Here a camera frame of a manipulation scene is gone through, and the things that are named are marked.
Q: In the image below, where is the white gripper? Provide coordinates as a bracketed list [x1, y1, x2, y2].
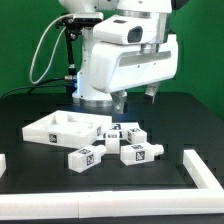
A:
[90, 15, 178, 114]

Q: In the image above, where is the white square tabletop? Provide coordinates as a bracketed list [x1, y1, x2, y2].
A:
[22, 110, 112, 149]

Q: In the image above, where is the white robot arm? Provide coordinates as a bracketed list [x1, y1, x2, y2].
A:
[58, 0, 189, 113]

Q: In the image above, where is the white tag sheet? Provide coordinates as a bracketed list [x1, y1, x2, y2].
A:
[110, 122, 140, 131]

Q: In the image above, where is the white L-shaped fence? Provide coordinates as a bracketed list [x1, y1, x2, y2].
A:
[0, 150, 224, 221]

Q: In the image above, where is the white block at left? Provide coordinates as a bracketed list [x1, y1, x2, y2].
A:
[0, 154, 6, 178]

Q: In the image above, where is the black camera on stand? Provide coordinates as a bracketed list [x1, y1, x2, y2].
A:
[55, 12, 103, 94]

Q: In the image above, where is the grey camera cable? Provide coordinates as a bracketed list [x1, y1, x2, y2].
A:
[29, 13, 75, 86]

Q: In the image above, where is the black cable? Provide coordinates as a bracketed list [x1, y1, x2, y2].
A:
[0, 77, 75, 101]

